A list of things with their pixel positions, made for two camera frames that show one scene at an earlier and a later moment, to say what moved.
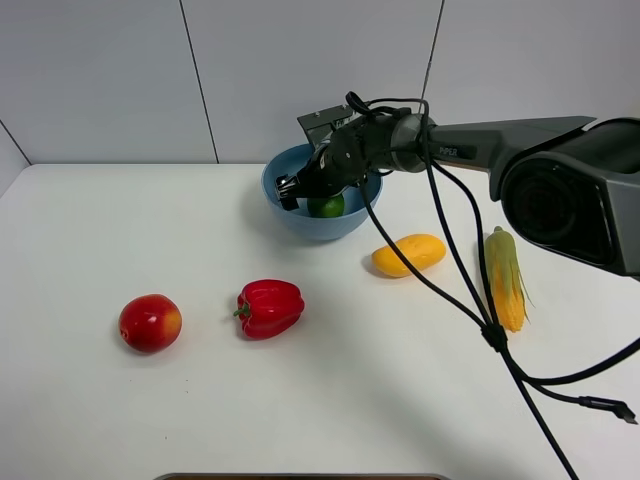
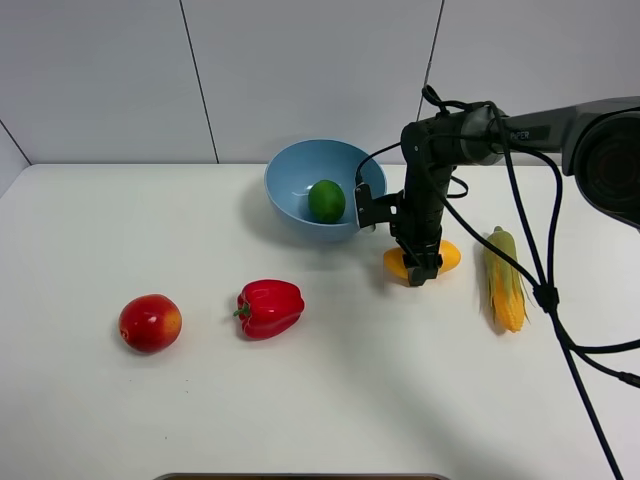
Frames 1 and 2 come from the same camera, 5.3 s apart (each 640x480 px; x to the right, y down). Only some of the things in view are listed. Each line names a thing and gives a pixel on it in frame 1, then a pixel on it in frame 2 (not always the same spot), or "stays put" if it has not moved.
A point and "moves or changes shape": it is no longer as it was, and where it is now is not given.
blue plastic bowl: (289, 161) stays put
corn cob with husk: (509, 286) stays put
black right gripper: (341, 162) -> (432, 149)
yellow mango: (421, 250) moves or changes shape
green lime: (326, 207) stays put
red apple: (150, 323) stays put
